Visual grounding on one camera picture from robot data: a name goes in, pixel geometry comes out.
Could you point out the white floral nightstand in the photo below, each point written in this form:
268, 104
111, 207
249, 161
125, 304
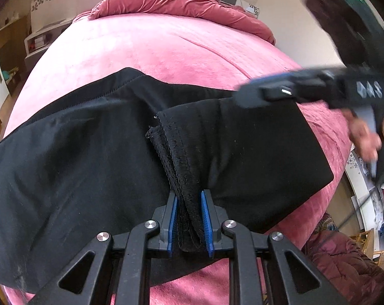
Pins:
254, 10

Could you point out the red quilt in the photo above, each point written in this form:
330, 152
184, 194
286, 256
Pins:
179, 3

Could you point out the white grey nightstand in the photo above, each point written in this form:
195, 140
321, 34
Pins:
36, 41

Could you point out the maroon quilted cloth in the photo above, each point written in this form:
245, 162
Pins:
344, 270

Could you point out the bed with pink sheet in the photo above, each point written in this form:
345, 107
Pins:
147, 44

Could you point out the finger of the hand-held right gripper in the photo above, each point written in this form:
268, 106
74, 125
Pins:
258, 90

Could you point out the person's right hand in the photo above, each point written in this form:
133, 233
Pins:
365, 139

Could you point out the white floral panel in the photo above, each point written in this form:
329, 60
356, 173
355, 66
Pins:
52, 3

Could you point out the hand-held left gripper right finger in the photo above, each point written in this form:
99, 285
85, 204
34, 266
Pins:
207, 225

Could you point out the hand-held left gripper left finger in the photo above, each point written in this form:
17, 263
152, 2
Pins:
173, 225

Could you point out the wicker chair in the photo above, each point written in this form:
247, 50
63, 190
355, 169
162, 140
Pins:
382, 251

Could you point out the black embroidered pants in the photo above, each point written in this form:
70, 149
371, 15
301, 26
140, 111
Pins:
84, 149

